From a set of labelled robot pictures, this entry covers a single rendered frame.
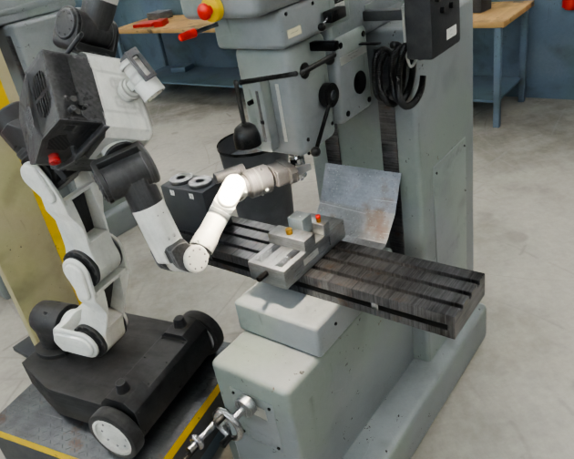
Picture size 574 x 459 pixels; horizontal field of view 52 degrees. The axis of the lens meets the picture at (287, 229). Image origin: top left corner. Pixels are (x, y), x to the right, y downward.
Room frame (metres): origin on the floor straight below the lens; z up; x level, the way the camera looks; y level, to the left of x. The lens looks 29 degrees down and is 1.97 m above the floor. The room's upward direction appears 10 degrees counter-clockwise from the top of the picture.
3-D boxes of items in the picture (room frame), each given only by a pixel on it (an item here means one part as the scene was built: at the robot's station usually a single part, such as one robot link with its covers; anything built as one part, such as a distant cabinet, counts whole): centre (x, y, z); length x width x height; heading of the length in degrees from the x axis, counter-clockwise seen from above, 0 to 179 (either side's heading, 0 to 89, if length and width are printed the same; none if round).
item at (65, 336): (1.82, 0.79, 0.68); 0.21 x 0.20 x 0.13; 60
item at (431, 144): (2.16, -0.48, 0.78); 0.50 x 0.47 x 1.56; 139
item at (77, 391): (1.81, 0.77, 0.59); 0.64 x 0.52 x 0.33; 60
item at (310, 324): (1.70, -0.07, 0.77); 0.50 x 0.35 x 0.12; 139
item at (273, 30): (1.73, -0.10, 1.68); 0.34 x 0.24 x 0.10; 139
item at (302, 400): (1.68, -0.05, 0.41); 0.81 x 0.32 x 0.60; 139
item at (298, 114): (1.70, -0.07, 1.47); 0.21 x 0.19 x 0.32; 49
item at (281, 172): (1.66, 0.01, 1.23); 0.13 x 0.12 x 0.10; 24
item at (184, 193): (2.06, 0.33, 1.01); 0.22 x 0.12 x 0.20; 50
